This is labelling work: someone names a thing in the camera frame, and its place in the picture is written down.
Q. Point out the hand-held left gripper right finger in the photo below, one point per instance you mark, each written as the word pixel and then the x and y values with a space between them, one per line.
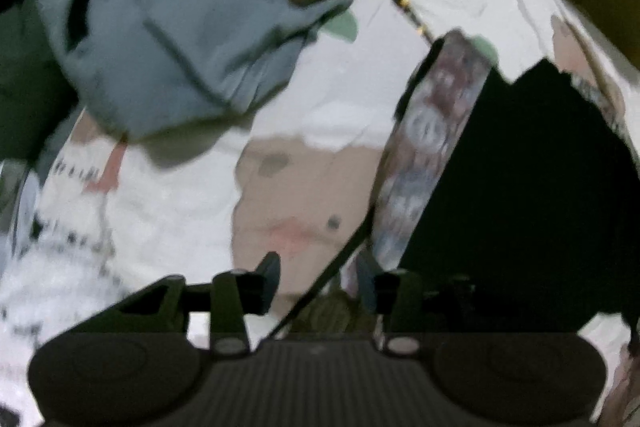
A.
pixel 367 282

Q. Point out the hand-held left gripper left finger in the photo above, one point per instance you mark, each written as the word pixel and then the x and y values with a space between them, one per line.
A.
pixel 270 276

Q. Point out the black zip sweater with logo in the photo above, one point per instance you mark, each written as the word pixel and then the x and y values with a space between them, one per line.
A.
pixel 525 182

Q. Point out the bear print cloth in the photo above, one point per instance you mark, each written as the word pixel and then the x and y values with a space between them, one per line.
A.
pixel 430 132

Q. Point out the white printed blanket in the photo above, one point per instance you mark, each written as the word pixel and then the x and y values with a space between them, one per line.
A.
pixel 350 72

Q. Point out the grey-blue sweatshirt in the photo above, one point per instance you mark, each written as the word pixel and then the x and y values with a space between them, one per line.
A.
pixel 190 37

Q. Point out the dark green cloth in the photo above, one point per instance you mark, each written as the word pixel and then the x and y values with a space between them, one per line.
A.
pixel 25 82

